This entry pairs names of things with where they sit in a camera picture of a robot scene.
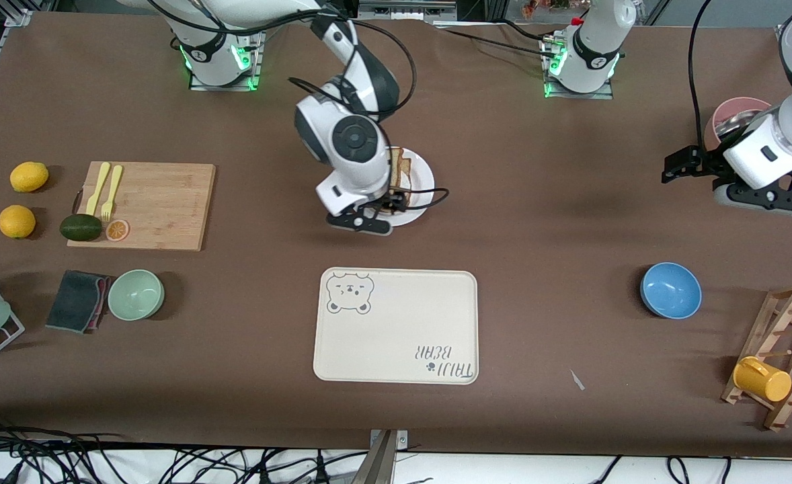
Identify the metal ladle spoon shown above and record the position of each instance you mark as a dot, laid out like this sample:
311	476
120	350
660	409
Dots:
739	122

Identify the yellow plastic fork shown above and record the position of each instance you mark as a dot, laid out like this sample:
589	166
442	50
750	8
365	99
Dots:
113	188

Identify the mint green bowl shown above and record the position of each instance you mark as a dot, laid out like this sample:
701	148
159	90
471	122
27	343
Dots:
136	294

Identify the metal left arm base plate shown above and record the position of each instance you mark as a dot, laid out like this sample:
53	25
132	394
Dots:
581	95

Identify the grey background box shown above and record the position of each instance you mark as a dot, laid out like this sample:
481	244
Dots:
403	10

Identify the bamboo cutting board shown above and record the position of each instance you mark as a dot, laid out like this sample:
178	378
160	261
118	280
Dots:
167	202

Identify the white round plate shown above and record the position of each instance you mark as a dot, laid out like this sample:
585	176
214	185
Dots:
424	178

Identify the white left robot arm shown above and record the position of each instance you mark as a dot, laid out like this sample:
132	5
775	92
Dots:
594	47

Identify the beige bear print tray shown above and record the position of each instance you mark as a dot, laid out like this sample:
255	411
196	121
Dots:
396	329

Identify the blue bowl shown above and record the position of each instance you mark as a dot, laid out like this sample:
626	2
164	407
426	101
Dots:
670	290

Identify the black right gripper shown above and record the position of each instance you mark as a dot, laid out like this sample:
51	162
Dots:
393	200

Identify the orange slice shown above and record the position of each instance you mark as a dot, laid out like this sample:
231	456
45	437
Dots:
117	230

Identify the yellow plastic knife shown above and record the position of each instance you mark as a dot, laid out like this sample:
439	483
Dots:
99	188

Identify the dark grey folded cloth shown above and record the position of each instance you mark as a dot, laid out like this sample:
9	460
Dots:
73	301

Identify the metal table edge bracket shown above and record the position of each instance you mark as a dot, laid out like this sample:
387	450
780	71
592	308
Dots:
382	464

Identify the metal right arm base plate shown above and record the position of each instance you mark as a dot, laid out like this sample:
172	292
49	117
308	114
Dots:
256	67

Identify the yellow mug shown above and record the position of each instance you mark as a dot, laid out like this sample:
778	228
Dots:
762	380

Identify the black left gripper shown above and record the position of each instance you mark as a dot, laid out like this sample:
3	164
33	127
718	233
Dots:
708	163

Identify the small white paper scrap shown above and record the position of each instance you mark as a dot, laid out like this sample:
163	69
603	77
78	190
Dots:
577	380

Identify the yellow lemon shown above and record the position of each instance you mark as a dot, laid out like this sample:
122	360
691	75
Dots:
29	178
17	222

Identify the pink bowl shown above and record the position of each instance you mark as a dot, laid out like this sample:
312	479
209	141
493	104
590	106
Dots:
739	104

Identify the pink cloth under grey cloth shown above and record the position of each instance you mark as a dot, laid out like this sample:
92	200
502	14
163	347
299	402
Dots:
105	296

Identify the green avocado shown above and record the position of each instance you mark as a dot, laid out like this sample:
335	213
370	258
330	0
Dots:
81	227

